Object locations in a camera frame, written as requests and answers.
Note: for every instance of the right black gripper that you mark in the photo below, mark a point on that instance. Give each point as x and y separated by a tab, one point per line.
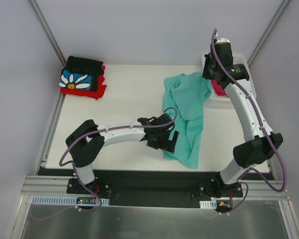
208	66

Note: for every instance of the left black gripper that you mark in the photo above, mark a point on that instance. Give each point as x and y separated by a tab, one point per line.
171	141

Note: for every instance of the teal t shirt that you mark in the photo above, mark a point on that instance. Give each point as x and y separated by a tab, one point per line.
187	94

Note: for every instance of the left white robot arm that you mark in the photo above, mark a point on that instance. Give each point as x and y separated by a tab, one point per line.
86	142

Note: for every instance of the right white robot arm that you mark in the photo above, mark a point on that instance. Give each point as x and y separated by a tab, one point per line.
261	142

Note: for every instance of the magenta t shirt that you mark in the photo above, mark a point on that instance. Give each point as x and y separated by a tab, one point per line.
217	89

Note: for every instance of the red folded t shirt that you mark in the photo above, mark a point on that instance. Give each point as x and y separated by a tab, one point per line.
92	92

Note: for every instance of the right white cable duct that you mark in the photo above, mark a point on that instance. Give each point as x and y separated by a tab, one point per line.
208	204

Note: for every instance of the white cable duct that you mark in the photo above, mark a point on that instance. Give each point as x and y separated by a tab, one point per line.
69	201
208	204

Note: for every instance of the right aluminium frame post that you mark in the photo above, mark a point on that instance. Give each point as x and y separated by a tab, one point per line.
283	6

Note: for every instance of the aluminium frame post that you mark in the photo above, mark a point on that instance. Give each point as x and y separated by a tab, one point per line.
283	6
47	31

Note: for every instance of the left white cable duct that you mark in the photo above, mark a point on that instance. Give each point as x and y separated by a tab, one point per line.
69	201

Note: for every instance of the left aluminium frame post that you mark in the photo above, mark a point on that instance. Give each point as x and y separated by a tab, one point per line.
47	31

